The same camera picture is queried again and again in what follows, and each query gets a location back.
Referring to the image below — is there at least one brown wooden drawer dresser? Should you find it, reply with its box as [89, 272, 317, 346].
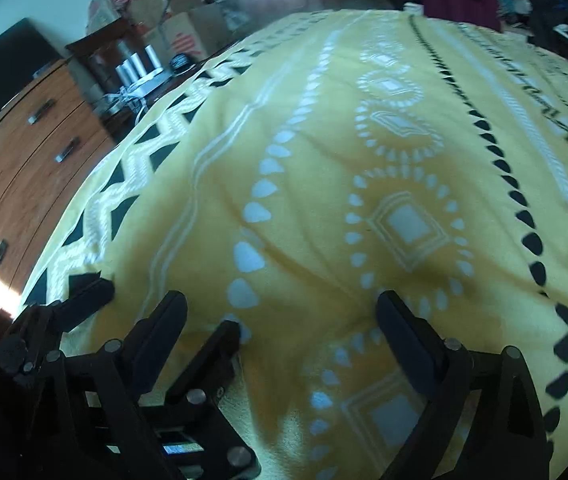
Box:
[0, 61, 115, 292]

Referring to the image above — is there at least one yellow patterned bed blanket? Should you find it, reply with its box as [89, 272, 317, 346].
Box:
[22, 10, 568, 479]

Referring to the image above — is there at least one cardboard box with red print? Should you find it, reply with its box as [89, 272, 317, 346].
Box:
[158, 4, 232, 63]

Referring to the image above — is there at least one black flat screen television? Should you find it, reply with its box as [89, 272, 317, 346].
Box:
[0, 18, 62, 110]

